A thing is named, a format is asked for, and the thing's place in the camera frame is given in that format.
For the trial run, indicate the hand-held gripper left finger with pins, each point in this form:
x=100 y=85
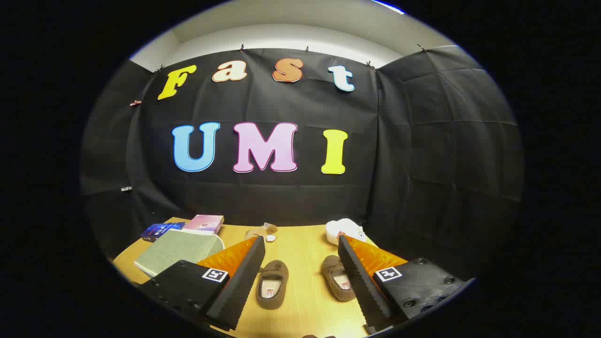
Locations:
x=242 y=277

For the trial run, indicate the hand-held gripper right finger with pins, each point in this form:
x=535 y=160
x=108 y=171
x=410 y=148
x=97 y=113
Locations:
x=359 y=277

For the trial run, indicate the brown fuzzy shoe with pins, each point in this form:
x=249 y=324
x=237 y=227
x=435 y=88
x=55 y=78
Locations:
x=331 y=267
x=274 y=268

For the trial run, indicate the grey-green fabric storage box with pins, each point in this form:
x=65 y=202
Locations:
x=173 y=249

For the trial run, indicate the pink book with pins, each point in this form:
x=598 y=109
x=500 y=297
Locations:
x=204 y=223

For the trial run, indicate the black backdrop cloth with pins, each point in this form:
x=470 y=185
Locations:
x=281 y=197

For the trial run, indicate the tan bread-shaped plush toy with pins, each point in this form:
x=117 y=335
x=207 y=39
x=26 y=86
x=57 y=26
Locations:
x=263 y=230

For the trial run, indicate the blue book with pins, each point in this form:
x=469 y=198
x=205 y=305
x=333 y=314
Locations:
x=159 y=231

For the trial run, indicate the white plush toy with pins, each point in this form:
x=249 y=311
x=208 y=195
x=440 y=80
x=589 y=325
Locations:
x=342 y=227

